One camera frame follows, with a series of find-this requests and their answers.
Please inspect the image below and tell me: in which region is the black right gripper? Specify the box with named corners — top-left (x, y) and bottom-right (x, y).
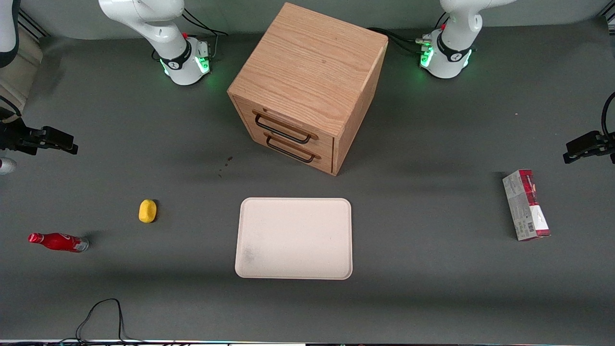
top-left (0, 118), bottom-right (78, 155)

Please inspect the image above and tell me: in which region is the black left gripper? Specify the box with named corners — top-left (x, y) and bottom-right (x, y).
top-left (563, 131), bottom-right (615, 165)

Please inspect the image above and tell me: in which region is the red coke bottle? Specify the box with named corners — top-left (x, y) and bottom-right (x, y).
top-left (28, 233), bottom-right (89, 253)

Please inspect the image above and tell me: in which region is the cream plastic tray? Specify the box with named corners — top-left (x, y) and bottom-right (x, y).
top-left (234, 198), bottom-right (353, 280)

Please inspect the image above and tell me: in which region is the red and grey carton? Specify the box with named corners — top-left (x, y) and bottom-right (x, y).
top-left (502, 169), bottom-right (551, 241)

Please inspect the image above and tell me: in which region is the beige cardboard box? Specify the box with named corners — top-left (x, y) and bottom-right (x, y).
top-left (0, 30), bottom-right (43, 114)

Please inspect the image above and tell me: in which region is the yellow lemon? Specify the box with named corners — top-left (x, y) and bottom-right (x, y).
top-left (138, 199), bottom-right (158, 223)

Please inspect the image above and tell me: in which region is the wooden drawer front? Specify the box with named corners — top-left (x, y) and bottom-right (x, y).
top-left (240, 124), bottom-right (334, 175)
top-left (234, 98), bottom-right (335, 157)

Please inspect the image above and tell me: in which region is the wooden drawer cabinet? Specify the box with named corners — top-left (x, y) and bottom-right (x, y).
top-left (227, 2), bottom-right (389, 176)

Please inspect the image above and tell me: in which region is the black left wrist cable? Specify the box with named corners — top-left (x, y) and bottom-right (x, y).
top-left (601, 91), bottom-right (615, 141)

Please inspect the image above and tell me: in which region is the thin black table cable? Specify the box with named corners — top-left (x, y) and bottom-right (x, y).
top-left (58, 298), bottom-right (145, 345)

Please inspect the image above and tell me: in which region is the black right arm base cable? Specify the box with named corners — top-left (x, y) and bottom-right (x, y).
top-left (182, 7), bottom-right (229, 59)

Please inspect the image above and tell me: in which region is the black arm base cable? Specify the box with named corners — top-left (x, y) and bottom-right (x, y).
top-left (182, 7), bottom-right (229, 59)
top-left (368, 12), bottom-right (450, 56)

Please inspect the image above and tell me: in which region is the black left arm base cable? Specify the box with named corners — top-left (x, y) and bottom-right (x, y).
top-left (368, 12), bottom-right (450, 56)

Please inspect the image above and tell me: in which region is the black wire drawer handle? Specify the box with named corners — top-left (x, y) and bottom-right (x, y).
top-left (264, 132), bottom-right (321, 164)
top-left (252, 110), bottom-right (319, 145)

